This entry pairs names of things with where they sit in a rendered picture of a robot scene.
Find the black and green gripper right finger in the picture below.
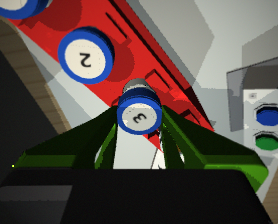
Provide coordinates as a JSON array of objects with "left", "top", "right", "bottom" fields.
[{"left": 161, "top": 105, "right": 269, "bottom": 193}]

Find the grey flat mat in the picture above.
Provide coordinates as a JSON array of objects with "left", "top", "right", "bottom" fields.
[{"left": 15, "top": 0, "right": 278, "bottom": 169}]

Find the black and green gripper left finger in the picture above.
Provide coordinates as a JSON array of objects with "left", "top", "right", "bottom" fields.
[{"left": 11, "top": 105, "right": 118, "bottom": 170}]

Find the grey control panel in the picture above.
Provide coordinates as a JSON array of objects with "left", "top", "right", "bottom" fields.
[{"left": 226, "top": 57, "right": 278, "bottom": 158}]

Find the blue screw cap with number 3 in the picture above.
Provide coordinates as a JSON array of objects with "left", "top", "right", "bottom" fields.
[{"left": 117, "top": 88, "right": 162, "bottom": 135}]

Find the red tube rack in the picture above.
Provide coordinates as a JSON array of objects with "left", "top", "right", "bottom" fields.
[{"left": 8, "top": 0, "right": 214, "bottom": 132}]

